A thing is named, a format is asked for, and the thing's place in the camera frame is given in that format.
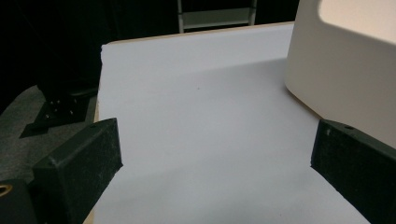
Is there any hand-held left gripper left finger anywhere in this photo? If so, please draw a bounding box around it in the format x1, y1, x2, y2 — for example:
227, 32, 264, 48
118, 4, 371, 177
31, 117, 123, 224

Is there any white table mat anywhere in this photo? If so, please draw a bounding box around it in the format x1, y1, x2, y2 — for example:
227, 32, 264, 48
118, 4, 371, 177
83, 21, 375, 224

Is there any black stand base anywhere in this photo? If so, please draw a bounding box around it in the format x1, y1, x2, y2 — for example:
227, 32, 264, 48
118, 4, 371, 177
19, 81, 99, 140

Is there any white metal stand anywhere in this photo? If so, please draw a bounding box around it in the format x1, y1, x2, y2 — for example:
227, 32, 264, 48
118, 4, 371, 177
177, 0, 259, 34

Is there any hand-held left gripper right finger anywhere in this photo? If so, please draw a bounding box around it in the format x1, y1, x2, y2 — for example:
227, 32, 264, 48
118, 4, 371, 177
309, 119, 396, 224

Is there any white storage box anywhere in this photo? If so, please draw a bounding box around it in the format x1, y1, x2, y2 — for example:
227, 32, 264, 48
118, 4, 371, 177
283, 0, 396, 149

